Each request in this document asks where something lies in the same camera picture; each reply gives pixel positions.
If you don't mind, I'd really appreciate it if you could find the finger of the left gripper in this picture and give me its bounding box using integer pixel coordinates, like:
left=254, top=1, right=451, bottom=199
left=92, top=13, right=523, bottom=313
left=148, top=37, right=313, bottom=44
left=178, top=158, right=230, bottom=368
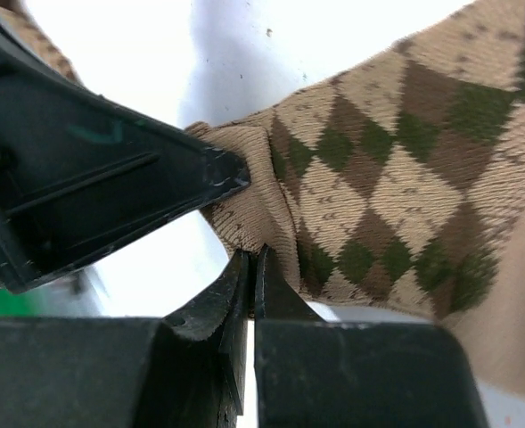
left=0, top=1, right=250, bottom=293

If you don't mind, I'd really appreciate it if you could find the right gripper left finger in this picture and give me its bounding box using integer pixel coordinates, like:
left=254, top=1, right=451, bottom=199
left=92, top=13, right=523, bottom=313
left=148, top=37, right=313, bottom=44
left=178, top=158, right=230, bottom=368
left=165, top=251, right=250, bottom=417

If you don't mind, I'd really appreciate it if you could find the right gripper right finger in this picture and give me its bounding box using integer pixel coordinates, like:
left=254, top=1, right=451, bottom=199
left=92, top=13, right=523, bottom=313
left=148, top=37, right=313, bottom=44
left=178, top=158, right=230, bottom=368
left=253, top=244, right=323, bottom=322

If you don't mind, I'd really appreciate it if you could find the tan argyle sock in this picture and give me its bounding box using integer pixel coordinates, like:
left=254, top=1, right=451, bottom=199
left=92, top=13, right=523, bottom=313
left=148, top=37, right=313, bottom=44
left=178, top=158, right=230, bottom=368
left=0, top=0, right=525, bottom=402

